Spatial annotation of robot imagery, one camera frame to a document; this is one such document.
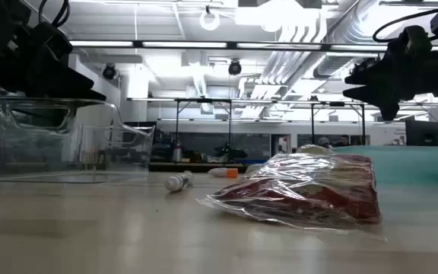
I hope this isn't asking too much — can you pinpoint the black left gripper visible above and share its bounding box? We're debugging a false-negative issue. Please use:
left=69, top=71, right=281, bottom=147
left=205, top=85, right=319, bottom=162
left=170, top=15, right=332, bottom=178
left=0, top=26, right=107, bottom=102

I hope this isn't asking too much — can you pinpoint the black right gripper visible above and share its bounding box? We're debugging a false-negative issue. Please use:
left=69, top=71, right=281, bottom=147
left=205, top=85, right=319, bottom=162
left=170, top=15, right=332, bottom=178
left=342, top=37, right=438, bottom=121

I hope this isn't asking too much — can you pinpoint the white frosted donut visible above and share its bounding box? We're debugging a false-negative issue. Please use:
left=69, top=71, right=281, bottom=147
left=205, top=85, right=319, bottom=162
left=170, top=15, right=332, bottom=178
left=297, top=143, right=332, bottom=155

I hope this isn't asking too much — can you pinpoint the red snack bag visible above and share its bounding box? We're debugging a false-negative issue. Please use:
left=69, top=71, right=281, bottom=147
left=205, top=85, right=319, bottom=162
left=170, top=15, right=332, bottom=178
left=195, top=151, right=388, bottom=241

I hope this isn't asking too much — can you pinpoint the small white dropper bottle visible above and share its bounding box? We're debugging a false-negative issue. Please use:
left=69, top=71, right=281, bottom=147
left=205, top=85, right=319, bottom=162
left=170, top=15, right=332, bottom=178
left=164, top=173, right=188, bottom=193

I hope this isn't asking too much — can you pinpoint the orange-capped white dropper bottle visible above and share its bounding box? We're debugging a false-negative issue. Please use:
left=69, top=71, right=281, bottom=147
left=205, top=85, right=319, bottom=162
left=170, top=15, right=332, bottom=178
left=208, top=167, right=240, bottom=179

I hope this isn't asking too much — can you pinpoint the black monitor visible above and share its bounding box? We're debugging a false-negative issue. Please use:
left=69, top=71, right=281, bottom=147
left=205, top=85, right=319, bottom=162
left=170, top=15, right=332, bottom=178
left=405, top=119, right=438, bottom=148

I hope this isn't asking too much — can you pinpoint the teal plastic bin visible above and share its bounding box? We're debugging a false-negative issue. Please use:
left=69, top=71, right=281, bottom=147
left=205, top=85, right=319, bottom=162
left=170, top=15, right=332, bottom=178
left=332, top=145, right=438, bottom=186

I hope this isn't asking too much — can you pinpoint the clear plastic bin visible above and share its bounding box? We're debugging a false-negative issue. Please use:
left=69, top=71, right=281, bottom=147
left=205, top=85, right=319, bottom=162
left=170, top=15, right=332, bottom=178
left=0, top=97, right=155, bottom=184

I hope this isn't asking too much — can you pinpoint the red and white canister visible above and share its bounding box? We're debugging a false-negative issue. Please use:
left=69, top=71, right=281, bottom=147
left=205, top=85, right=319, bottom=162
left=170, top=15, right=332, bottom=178
left=171, top=139, right=183, bottom=164

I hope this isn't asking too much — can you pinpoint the dark background workbench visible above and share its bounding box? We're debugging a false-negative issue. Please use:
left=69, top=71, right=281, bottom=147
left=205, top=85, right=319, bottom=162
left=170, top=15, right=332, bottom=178
left=148, top=161, right=249, bottom=174

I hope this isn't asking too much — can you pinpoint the black overhead light bar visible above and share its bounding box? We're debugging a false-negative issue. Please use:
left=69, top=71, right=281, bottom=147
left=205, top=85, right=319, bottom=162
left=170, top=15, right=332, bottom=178
left=68, top=39, right=438, bottom=53

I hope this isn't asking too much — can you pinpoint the black ceiling camera cluster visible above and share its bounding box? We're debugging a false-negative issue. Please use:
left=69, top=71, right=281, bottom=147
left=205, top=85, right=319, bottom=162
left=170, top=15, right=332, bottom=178
left=350, top=56, right=379, bottom=75

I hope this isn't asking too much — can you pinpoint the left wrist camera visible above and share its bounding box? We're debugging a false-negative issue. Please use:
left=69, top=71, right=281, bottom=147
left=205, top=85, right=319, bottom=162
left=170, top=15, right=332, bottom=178
left=32, top=21, right=74, bottom=62

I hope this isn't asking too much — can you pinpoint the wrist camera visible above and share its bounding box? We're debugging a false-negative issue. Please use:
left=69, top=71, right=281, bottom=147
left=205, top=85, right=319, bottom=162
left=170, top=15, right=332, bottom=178
left=400, top=24, right=433, bottom=54
left=32, top=21, right=74, bottom=62

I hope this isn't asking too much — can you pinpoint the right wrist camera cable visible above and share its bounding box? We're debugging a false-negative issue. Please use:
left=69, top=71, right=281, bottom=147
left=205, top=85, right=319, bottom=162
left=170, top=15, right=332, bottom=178
left=373, top=9, right=438, bottom=43

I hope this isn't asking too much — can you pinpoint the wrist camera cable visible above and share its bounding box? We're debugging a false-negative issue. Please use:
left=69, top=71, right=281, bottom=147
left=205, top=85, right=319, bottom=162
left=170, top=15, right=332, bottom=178
left=38, top=0, right=71, bottom=28
left=373, top=9, right=438, bottom=43

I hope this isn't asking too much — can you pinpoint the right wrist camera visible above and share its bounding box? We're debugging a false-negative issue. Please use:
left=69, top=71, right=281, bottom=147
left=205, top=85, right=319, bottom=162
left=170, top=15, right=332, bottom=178
left=400, top=24, right=433, bottom=54

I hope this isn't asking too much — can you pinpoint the black background frame rig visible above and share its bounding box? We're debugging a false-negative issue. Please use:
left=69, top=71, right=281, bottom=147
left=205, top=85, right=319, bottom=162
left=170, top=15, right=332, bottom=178
left=175, top=97, right=233, bottom=155
left=309, top=100, right=367, bottom=146

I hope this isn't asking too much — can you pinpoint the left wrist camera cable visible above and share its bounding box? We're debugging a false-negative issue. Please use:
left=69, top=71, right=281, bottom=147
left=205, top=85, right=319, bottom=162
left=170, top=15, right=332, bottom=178
left=38, top=0, right=71, bottom=28

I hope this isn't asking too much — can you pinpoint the white ring light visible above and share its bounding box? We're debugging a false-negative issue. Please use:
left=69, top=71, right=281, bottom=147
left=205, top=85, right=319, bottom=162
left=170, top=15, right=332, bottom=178
left=198, top=8, right=221, bottom=32

